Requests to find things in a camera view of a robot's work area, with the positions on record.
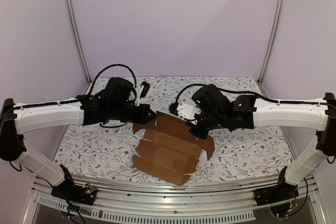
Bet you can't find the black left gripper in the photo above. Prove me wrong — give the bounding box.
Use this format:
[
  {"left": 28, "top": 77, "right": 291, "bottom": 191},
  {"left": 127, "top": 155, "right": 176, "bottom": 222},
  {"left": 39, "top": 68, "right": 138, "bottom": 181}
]
[{"left": 109, "top": 104, "right": 158, "bottom": 125}]

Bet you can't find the brown cardboard box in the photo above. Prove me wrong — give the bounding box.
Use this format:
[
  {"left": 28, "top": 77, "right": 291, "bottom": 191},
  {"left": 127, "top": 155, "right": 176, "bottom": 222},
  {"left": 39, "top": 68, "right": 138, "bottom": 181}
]
[{"left": 132, "top": 112, "right": 215, "bottom": 186}]

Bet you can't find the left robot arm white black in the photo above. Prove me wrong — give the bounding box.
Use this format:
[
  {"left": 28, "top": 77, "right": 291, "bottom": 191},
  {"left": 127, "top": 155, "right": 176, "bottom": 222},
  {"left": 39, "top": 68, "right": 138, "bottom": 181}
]
[{"left": 1, "top": 77, "right": 156, "bottom": 200}]

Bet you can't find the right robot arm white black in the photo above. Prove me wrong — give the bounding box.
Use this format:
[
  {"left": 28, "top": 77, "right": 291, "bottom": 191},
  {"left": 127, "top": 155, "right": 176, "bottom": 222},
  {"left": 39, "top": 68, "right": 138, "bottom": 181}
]
[{"left": 177, "top": 84, "right": 335, "bottom": 201}]

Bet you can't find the floral patterned table mat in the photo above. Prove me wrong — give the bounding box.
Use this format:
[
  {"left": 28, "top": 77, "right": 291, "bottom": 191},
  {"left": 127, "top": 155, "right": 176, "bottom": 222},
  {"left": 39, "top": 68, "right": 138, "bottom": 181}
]
[{"left": 54, "top": 77, "right": 293, "bottom": 183}]

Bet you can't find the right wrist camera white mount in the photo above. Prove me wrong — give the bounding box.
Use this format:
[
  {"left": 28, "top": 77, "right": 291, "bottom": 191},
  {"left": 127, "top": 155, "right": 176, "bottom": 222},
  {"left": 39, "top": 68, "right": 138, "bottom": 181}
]
[{"left": 169, "top": 102, "right": 202, "bottom": 125}]

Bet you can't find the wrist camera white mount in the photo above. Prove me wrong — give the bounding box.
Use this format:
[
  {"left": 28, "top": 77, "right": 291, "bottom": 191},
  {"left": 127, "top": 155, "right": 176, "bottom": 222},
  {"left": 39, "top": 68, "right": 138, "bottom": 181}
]
[
  {"left": 134, "top": 81, "right": 150, "bottom": 106},
  {"left": 169, "top": 102, "right": 202, "bottom": 125}
]

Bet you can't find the black right camera cable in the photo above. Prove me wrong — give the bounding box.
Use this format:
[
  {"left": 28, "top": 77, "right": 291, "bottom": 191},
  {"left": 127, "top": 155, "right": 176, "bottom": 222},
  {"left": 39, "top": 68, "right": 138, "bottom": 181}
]
[{"left": 174, "top": 83, "right": 208, "bottom": 105}]

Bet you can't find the black camera cable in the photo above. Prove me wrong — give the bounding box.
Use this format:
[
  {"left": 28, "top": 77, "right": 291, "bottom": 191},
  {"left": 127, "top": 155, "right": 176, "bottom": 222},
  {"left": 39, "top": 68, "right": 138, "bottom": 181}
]
[
  {"left": 174, "top": 83, "right": 208, "bottom": 105},
  {"left": 88, "top": 63, "right": 137, "bottom": 96}
]

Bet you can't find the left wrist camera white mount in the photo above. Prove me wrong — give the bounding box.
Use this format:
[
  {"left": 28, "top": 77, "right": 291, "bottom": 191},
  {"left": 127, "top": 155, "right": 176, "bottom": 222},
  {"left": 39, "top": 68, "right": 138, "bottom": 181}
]
[{"left": 134, "top": 81, "right": 150, "bottom": 106}]

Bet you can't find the black left camera cable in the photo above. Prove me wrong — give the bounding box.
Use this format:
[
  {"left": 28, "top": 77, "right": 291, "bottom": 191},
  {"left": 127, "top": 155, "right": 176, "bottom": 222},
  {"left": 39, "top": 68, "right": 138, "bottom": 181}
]
[{"left": 88, "top": 63, "right": 137, "bottom": 96}]

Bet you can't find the curved aluminium rail base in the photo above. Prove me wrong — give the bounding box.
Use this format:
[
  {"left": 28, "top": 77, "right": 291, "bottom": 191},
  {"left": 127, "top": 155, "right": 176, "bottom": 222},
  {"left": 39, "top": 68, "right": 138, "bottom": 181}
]
[{"left": 22, "top": 175, "right": 328, "bottom": 223}]

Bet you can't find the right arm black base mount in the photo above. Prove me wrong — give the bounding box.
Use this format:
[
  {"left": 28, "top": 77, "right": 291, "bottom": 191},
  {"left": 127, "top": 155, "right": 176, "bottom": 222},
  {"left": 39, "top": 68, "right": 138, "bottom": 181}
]
[{"left": 253, "top": 166, "right": 299, "bottom": 219}]

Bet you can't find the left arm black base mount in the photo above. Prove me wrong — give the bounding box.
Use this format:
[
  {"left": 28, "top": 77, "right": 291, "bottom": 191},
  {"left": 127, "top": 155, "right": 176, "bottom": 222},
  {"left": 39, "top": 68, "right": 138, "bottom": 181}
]
[{"left": 51, "top": 165, "right": 97, "bottom": 206}]

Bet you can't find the left aluminium corner post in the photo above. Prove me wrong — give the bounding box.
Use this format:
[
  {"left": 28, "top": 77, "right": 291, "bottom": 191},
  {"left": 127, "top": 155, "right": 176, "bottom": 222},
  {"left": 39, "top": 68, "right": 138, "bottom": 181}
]
[{"left": 64, "top": 0, "right": 91, "bottom": 84}]

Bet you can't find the aluminium corner post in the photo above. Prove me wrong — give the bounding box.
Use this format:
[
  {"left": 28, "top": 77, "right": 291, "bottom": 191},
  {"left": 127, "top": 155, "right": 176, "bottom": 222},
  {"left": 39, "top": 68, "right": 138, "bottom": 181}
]
[
  {"left": 257, "top": 0, "right": 285, "bottom": 86},
  {"left": 64, "top": 0, "right": 91, "bottom": 84}
]

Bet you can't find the right aluminium corner post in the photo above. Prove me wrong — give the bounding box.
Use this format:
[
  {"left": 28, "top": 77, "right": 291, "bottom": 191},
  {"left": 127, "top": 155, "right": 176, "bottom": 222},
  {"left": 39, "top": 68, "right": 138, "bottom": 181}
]
[{"left": 257, "top": 0, "right": 285, "bottom": 86}]

